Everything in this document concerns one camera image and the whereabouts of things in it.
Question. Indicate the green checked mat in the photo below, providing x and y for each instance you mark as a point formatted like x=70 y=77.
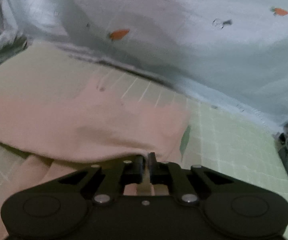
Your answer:
x=233 y=142

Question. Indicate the carrot print quilt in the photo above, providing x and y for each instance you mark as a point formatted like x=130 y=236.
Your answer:
x=183 y=42

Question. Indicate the grey garment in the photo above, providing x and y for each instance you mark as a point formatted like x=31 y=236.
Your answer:
x=1 y=50

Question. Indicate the beige garment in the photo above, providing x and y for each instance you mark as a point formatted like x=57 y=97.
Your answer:
x=84 y=125

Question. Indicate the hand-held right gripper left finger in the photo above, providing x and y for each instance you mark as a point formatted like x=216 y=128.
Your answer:
x=137 y=167

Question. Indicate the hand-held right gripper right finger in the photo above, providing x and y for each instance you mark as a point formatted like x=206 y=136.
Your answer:
x=153 y=167

